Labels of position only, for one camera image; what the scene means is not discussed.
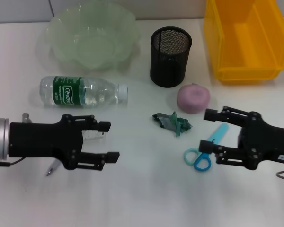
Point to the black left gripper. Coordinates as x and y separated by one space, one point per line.
42 139

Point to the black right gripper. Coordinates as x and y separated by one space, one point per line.
267 142

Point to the pink peach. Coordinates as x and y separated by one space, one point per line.
194 98

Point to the green plastic wrapper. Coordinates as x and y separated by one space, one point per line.
172 123

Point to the clear green-label water bottle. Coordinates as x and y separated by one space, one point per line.
68 92

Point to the clear plastic ruler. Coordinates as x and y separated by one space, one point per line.
93 135

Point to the blue scissors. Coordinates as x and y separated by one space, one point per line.
202 163

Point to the silver ballpoint pen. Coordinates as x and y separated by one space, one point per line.
52 169

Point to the black mesh pen cup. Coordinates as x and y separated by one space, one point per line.
169 66

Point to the translucent green fruit bowl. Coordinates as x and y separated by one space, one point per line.
92 40

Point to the yellow plastic bin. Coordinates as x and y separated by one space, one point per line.
246 42

